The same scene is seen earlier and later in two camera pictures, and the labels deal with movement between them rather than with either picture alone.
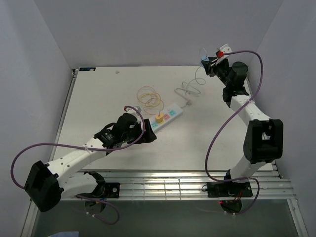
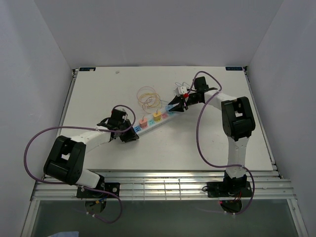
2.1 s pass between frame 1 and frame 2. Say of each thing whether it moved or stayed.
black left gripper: moved
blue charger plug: moved
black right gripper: moved
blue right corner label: stayed
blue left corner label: stayed
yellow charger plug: moved
